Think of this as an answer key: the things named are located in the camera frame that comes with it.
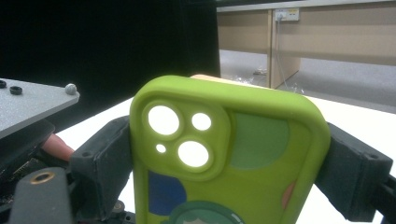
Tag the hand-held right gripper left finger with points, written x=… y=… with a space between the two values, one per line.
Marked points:
x=99 y=168

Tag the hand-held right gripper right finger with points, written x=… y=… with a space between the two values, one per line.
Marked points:
x=351 y=174

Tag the green phone case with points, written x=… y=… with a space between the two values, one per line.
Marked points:
x=249 y=174

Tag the white table sheet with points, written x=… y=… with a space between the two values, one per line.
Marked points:
x=358 y=124

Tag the black curtain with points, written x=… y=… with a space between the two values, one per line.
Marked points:
x=109 y=46

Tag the clear plastic scrap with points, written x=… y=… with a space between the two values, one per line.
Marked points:
x=243 y=79
x=260 y=72

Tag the white wall socket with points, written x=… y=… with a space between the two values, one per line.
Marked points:
x=286 y=14

